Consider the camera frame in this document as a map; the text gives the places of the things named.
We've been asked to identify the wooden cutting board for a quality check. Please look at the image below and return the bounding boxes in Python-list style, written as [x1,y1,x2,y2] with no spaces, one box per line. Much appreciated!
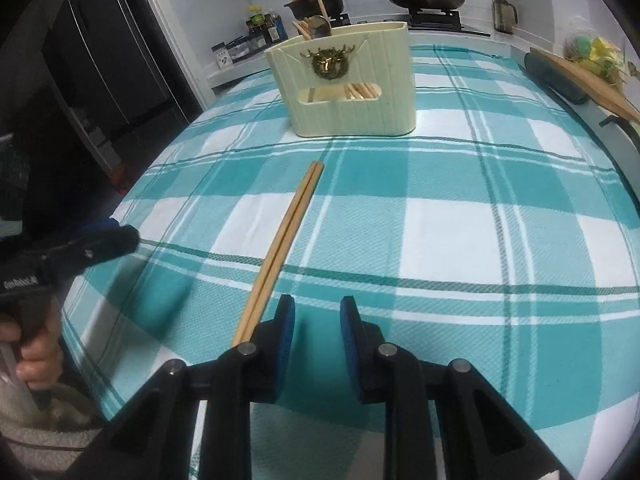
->
[528,46,640,124]

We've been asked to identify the dark sauce bottle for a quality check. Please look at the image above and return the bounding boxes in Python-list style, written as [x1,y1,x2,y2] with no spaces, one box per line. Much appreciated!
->
[265,8,289,42]

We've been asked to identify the teal white plaid tablecloth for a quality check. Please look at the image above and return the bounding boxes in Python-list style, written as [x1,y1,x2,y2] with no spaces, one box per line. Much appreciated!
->
[62,42,640,461]

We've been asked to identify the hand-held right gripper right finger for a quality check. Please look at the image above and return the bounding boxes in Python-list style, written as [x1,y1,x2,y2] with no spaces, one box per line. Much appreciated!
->
[340,296,576,480]

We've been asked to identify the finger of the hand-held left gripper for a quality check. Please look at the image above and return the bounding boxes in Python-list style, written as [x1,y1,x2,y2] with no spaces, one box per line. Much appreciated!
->
[42,224,140,282]
[70,217,119,239]

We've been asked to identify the dark glass kettle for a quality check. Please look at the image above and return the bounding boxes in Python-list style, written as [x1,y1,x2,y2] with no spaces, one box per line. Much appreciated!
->
[492,0,519,35]

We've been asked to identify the large steel spoon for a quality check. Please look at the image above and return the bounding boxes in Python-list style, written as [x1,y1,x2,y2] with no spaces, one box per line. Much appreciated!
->
[306,15,334,40]

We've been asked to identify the person's left hand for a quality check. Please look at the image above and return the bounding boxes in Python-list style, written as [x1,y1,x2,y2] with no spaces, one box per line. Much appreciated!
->
[0,305,65,392]

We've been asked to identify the black gas stove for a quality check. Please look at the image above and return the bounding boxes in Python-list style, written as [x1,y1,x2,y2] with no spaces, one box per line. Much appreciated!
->
[330,7,494,37]

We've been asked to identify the black refrigerator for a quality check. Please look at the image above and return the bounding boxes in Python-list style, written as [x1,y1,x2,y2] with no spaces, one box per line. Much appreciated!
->
[30,0,202,181]

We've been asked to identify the cream ribbed utensil holder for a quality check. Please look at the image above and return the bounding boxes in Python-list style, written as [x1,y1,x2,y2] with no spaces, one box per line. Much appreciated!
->
[263,21,417,137]

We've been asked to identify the black clay pot orange lid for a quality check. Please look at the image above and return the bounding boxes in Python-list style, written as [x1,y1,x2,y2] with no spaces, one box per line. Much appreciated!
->
[283,0,349,21]

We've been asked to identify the green capped sauce bottle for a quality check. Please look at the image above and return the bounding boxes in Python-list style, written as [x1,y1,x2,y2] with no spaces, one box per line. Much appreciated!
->
[244,6,269,46]

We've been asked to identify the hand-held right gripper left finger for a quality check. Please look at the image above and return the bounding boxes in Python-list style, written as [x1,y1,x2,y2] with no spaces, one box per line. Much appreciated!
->
[65,294,297,480]

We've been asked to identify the plastic bag of colourful sponges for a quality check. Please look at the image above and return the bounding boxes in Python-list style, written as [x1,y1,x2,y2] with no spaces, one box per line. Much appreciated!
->
[563,24,629,87]

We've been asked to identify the person's striped fleece clothing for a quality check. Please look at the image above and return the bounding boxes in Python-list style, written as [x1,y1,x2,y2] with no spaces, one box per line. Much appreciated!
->
[0,382,108,480]

